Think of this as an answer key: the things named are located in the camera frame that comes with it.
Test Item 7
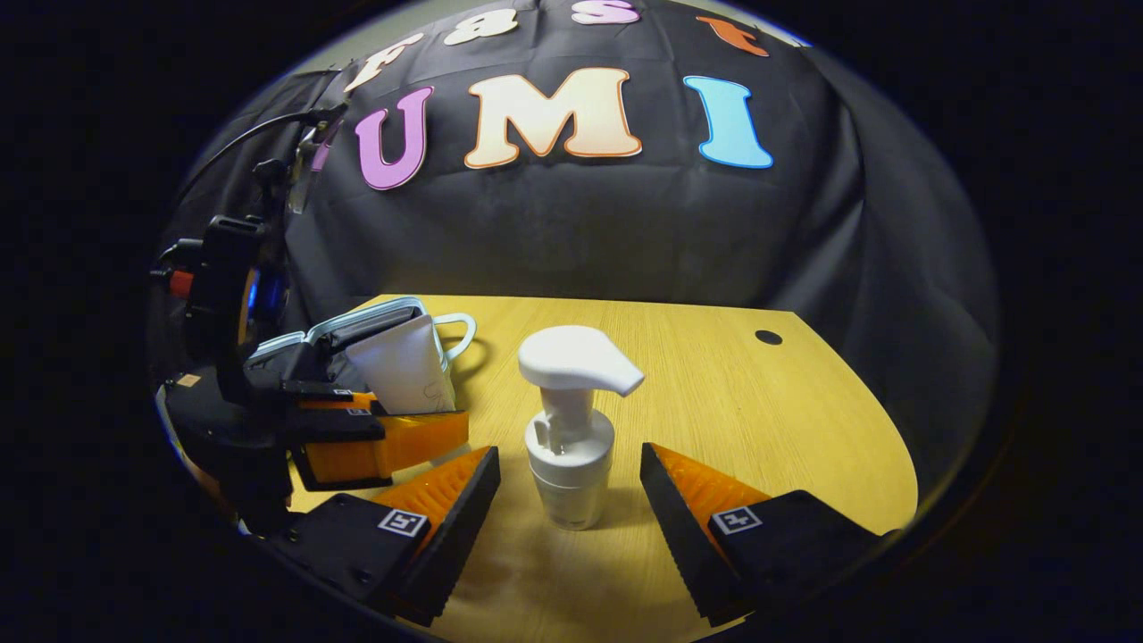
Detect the white pump bottle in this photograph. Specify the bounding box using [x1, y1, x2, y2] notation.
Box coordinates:
[518, 325, 646, 532]

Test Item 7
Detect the small light blue suitcase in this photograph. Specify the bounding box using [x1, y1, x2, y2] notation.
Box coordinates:
[246, 296, 479, 416]

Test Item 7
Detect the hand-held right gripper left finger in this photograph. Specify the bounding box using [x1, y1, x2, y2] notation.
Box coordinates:
[268, 446, 503, 628]

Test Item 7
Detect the black backdrop cloth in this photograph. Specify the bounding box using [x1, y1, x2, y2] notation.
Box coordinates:
[152, 0, 1001, 501]

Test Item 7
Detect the black cable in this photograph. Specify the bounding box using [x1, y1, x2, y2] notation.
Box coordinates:
[174, 105, 345, 215]

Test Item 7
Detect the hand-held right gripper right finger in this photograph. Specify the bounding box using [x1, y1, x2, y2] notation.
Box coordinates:
[639, 442, 894, 628]

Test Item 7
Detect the white skin care tube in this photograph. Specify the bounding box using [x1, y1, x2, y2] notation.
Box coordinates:
[344, 314, 458, 416]

